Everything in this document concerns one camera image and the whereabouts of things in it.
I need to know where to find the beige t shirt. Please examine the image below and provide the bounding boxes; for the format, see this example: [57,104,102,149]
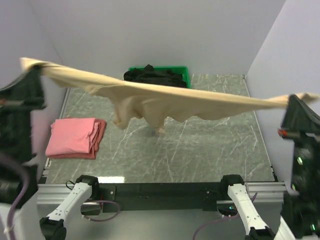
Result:
[19,57,320,135]

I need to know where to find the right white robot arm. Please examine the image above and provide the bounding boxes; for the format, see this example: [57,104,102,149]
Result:
[219,94,320,240]

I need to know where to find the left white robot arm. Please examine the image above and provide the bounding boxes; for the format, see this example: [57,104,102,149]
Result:
[0,66,100,240]

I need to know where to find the light pink folded t shirt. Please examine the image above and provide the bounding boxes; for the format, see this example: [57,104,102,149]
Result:
[45,118,100,157]

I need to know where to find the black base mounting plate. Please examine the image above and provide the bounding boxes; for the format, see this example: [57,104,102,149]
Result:
[87,182,232,212]

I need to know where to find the green plastic bin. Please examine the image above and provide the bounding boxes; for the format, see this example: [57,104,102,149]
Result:
[128,65,192,89]

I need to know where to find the black t shirt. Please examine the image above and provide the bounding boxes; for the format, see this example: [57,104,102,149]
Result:
[123,64,188,89]

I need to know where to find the aluminium rail frame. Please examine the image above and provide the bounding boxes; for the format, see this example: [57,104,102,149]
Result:
[14,73,301,240]

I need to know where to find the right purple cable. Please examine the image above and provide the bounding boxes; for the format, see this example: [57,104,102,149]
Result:
[191,192,258,240]

